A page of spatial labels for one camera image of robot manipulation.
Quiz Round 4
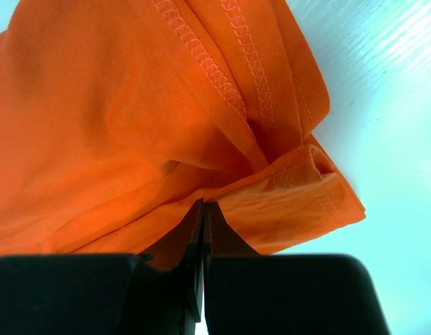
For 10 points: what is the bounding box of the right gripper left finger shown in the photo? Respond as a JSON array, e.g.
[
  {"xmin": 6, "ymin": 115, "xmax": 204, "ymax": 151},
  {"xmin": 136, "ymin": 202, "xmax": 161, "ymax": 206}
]
[{"xmin": 138, "ymin": 199, "xmax": 204, "ymax": 322}]

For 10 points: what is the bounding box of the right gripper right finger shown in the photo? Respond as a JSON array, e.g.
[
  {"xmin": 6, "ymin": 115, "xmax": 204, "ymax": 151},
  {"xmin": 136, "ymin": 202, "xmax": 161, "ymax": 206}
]
[{"xmin": 203, "ymin": 202, "xmax": 261, "ymax": 334}]

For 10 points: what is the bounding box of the orange t shirt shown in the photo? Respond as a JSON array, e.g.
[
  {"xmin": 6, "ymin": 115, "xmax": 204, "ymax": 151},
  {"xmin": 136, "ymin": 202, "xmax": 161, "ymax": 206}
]
[{"xmin": 0, "ymin": 1, "xmax": 365, "ymax": 256}]

